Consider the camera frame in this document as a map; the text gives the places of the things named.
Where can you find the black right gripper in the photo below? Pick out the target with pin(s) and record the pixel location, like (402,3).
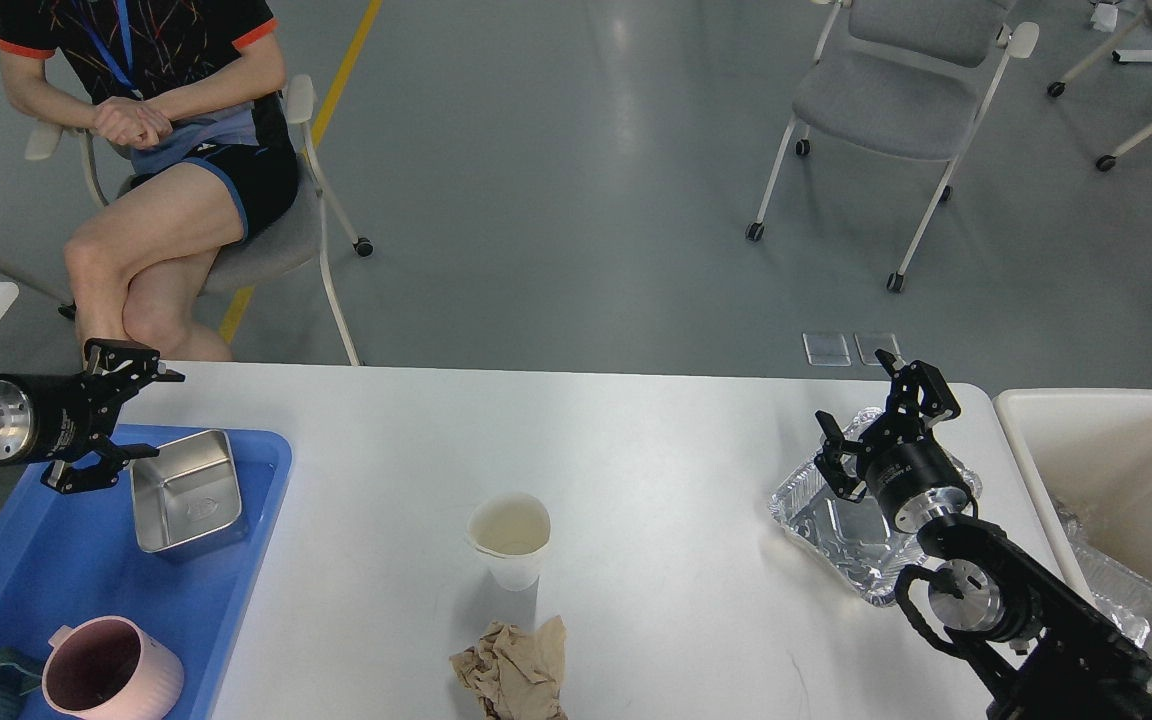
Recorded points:
(912,478)

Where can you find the grey chair left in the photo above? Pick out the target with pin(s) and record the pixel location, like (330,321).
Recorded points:
(300,235)

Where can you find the pink ceramic mug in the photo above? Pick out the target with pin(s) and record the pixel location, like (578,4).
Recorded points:
(108,668)

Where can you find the white plastic bin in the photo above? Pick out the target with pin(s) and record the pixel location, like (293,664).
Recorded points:
(1091,450)

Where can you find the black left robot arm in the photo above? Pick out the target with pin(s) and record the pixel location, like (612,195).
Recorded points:
(68,420)

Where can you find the foil tray in bin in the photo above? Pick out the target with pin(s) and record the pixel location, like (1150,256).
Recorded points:
(1118,592)

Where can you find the grey chair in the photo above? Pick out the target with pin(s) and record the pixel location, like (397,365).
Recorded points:
(894,108)
(300,235)

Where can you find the grey chair right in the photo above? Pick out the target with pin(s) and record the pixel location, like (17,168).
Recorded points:
(894,108)

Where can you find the square stainless steel tray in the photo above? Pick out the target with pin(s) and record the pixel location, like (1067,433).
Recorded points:
(186,500)

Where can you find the left floor outlet cover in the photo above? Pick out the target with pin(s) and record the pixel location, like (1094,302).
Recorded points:
(827,349)

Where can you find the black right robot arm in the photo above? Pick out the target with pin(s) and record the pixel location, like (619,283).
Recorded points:
(1040,649)

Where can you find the blue plastic tray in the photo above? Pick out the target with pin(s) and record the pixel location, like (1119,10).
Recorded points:
(65,559)

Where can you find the white paper cup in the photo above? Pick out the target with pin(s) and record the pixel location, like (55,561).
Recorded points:
(510,533)

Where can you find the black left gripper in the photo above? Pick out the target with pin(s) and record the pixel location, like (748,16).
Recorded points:
(46,417)

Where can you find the floor outlet cover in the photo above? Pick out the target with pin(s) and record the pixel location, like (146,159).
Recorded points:
(869,343)
(827,349)

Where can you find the person in patterned shirt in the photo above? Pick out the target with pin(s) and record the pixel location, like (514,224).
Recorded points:
(189,89)

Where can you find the aluminium foil tray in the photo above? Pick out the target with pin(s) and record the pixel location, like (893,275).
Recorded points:
(851,538)

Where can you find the crumpled brown paper napkin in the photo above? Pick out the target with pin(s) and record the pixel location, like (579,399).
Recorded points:
(514,674)

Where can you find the right floor outlet cover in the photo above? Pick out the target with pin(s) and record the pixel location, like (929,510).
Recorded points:
(869,343)

